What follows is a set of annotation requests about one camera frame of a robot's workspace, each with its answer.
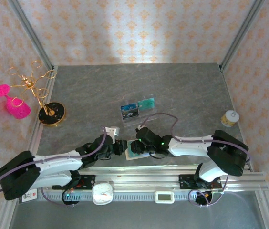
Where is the teal credit card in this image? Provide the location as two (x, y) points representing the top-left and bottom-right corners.
(128, 140), (149, 158)
(138, 98), (155, 111)

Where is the clear acrylic card holder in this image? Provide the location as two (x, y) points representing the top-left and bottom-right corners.
(121, 96), (159, 127)

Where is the black credit card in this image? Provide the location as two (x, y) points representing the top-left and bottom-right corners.
(122, 110), (140, 120)

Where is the white red label card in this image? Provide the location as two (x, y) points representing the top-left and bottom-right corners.
(21, 190), (39, 203)

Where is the white analog clock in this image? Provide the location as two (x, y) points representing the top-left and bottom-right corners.
(92, 182), (114, 206)

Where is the white digital timer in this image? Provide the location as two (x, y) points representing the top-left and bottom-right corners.
(155, 190), (175, 204)

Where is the yellow white can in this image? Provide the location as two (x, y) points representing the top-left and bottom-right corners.
(221, 110), (240, 128)

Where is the pink wine glass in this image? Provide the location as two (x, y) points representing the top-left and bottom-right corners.
(0, 83), (31, 120)

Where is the grey slotted cable duct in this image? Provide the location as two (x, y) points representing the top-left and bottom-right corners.
(36, 191), (198, 201)

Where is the black round cable port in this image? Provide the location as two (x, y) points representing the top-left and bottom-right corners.
(62, 190), (81, 206)
(193, 191), (213, 207)

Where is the gold wire glass rack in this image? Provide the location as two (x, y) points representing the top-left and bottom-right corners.
(7, 60), (67, 127)

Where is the aluminium side rail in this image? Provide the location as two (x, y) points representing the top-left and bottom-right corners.
(24, 66), (59, 161)

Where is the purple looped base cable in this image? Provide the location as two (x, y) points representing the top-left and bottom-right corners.
(41, 188), (81, 208)
(188, 175), (229, 208)

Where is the aluminium frame post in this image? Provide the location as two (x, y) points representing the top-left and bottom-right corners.
(7, 0), (54, 70)
(219, 0), (267, 72)

